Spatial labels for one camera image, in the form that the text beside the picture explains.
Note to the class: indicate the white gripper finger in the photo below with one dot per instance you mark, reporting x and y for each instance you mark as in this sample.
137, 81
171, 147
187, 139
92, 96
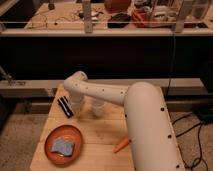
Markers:
97, 107
76, 102

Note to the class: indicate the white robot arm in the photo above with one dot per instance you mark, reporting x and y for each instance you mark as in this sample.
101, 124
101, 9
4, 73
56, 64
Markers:
152, 138

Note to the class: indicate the orange plate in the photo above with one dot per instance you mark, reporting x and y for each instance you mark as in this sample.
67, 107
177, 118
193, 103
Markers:
65, 132

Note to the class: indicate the orange carrot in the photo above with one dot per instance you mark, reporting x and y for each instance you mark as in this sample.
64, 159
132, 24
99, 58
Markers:
122, 144

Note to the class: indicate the blue sponge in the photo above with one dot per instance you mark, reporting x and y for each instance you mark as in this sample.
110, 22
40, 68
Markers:
63, 147

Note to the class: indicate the black bowl on shelf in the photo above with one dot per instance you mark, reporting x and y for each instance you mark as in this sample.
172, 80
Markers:
119, 20

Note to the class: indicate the brown pot on shelf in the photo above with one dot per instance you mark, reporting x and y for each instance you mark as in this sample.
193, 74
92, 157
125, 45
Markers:
113, 6

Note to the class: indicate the red container on shelf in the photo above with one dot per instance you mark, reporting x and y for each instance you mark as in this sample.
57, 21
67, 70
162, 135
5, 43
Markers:
141, 18

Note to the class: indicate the metal post left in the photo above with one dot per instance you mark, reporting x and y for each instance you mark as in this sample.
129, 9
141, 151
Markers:
88, 25

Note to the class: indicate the metal post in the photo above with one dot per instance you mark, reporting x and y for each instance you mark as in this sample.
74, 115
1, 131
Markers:
185, 8
88, 25

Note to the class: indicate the metal post right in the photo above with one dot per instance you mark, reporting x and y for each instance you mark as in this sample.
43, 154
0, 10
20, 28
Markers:
185, 8

